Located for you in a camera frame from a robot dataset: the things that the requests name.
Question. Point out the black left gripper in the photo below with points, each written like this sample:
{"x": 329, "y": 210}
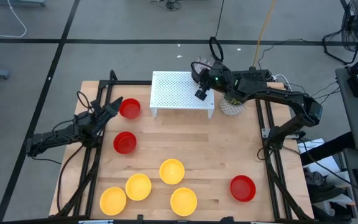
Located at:
{"x": 96, "y": 119}

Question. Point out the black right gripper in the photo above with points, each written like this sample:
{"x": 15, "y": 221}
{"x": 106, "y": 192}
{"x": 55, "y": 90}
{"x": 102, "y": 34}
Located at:
{"x": 219, "y": 79}

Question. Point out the red plastic bowl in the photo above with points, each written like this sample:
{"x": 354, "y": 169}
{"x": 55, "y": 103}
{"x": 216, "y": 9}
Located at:
{"x": 125, "y": 142}
{"x": 130, "y": 108}
{"x": 243, "y": 188}

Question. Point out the yellow plastic bowl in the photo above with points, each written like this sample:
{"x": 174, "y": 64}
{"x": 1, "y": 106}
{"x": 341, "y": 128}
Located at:
{"x": 138, "y": 186}
{"x": 183, "y": 201}
{"x": 112, "y": 201}
{"x": 171, "y": 171}

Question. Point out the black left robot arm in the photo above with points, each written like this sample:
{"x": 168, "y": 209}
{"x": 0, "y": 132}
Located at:
{"x": 51, "y": 138}

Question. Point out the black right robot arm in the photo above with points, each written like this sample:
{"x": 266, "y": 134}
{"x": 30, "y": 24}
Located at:
{"x": 291, "y": 98}

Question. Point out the white perforated metal shelf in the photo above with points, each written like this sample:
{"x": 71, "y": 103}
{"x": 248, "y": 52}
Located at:
{"x": 176, "y": 90}

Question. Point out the succulent in patterned pot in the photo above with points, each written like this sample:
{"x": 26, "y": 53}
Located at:
{"x": 230, "y": 109}

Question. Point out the black power strip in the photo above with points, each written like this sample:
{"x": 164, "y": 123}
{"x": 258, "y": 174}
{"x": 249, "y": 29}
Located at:
{"x": 256, "y": 74}

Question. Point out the grey floor base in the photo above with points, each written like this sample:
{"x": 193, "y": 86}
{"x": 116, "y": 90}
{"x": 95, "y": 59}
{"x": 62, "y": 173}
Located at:
{"x": 30, "y": 2}

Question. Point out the black desk leg bar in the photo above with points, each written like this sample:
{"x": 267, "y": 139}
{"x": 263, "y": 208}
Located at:
{"x": 328, "y": 147}

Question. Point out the white paper sheet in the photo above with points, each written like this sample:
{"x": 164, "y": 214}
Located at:
{"x": 329, "y": 163}

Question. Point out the black floor fan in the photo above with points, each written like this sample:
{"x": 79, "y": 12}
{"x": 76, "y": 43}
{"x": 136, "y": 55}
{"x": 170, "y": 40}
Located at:
{"x": 356, "y": 28}

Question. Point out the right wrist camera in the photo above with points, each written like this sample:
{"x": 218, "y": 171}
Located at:
{"x": 201, "y": 94}

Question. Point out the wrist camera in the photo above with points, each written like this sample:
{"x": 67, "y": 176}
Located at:
{"x": 94, "y": 105}
{"x": 201, "y": 94}

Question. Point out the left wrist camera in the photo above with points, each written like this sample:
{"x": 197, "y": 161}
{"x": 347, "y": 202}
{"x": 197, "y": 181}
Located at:
{"x": 94, "y": 105}

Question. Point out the black aluminium table frame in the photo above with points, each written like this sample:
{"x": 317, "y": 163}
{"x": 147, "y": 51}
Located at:
{"x": 129, "y": 82}

